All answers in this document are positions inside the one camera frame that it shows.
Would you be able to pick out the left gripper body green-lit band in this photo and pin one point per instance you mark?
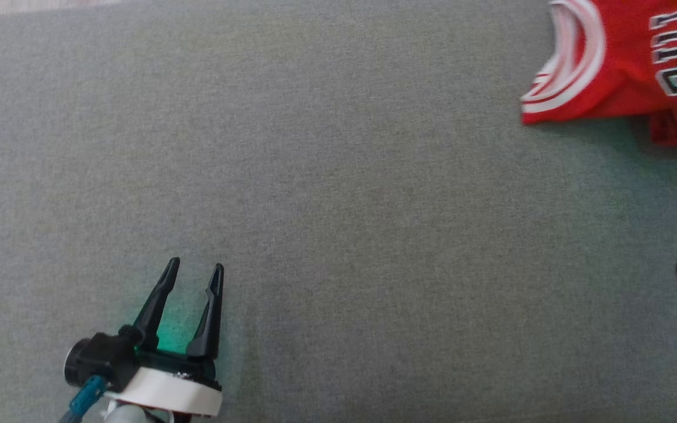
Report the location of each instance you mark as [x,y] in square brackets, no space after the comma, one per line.
[168,390]

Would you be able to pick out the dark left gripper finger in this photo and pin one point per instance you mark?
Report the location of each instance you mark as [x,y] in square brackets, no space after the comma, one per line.
[209,323]
[156,305]

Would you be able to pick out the red jersey with white trim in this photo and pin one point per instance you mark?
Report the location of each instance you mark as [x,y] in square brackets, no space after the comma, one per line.
[620,64]

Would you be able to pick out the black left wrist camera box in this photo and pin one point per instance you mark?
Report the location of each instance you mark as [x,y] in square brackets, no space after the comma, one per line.
[100,358]

